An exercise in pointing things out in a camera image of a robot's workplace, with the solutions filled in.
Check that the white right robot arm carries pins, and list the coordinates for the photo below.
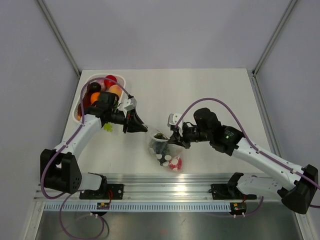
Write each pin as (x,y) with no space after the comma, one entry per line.
(295,186)

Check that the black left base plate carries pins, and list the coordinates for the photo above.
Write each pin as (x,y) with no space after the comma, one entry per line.
(109,191)

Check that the dark red long pepper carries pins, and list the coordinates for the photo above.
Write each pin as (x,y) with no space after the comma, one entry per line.
(86,102)

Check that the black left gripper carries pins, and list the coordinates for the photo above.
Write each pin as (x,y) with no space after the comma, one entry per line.
(133,122)

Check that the orange tangerine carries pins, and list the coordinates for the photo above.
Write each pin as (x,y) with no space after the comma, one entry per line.
(94,97)

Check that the left aluminium frame post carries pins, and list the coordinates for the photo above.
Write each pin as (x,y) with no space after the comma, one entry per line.
(57,34)

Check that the right aluminium side rail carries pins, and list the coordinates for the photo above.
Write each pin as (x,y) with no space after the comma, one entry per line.
(261,103)

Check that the aluminium front rail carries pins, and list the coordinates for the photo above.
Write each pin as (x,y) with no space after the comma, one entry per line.
(168,187)

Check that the dark purple eggplant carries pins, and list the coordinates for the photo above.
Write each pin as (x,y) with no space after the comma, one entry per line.
(94,87)

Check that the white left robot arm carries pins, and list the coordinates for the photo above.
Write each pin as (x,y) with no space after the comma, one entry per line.
(59,169)

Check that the white slotted cable duct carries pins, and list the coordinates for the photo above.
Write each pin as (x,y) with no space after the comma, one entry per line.
(91,206)

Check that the red apple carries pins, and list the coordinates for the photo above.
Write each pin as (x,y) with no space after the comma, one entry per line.
(175,164)

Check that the peach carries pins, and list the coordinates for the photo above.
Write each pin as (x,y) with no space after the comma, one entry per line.
(115,89)

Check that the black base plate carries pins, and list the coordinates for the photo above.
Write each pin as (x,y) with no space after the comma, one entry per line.
(109,191)
(220,191)

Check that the white perforated basket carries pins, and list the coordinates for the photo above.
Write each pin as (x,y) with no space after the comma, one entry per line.
(99,78)

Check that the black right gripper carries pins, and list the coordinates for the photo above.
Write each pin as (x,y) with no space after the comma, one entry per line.
(176,138)

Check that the aluminium frame post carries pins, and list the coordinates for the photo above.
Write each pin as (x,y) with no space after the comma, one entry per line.
(57,34)
(275,35)

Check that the red tomato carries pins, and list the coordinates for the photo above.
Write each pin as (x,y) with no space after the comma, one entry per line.
(109,81)

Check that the green lettuce leaf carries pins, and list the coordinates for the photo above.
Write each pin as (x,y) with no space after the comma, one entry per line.
(108,127)

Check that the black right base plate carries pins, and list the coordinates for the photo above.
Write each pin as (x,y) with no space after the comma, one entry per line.
(220,191)

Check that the right aluminium frame post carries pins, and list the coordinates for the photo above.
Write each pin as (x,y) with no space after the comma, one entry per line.
(275,35)

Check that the clear zip top bag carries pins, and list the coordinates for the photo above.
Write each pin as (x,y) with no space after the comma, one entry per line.
(176,150)

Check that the dark grape bunch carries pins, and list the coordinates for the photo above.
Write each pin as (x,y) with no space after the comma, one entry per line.
(160,145)

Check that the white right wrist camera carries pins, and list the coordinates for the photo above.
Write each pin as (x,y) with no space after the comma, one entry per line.
(175,120)

